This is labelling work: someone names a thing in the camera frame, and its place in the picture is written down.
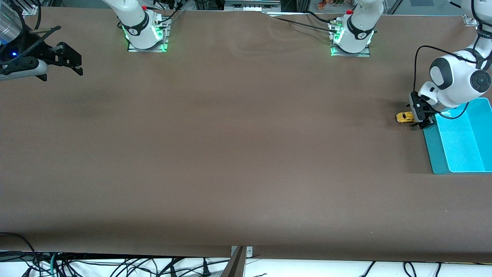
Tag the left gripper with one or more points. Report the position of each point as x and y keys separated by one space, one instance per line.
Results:
x=426 y=112

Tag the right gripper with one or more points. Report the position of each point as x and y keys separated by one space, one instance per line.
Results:
x=43 y=52

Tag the yellow beetle toy car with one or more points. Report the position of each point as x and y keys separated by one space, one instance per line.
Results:
x=403 y=117

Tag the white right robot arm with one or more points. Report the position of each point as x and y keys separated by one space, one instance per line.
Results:
x=136 y=23

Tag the teal plastic storage bin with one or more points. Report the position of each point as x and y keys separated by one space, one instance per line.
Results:
x=461 y=150

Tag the brown table cover sheet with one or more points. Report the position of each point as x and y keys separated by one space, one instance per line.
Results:
x=246 y=173

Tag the grey metal equipment box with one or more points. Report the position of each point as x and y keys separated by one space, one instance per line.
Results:
x=251 y=5

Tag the grey metal beam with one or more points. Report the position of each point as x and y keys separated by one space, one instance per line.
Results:
x=234 y=267

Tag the metal table corner bracket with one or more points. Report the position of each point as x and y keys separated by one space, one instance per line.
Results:
x=471 y=20
x=29 y=7

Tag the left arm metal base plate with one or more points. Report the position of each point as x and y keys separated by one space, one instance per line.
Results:
x=368 y=52

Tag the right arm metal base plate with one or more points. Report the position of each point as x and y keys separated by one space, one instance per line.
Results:
x=166 y=38

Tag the small metal table bracket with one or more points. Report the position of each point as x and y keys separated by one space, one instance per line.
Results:
x=250 y=252

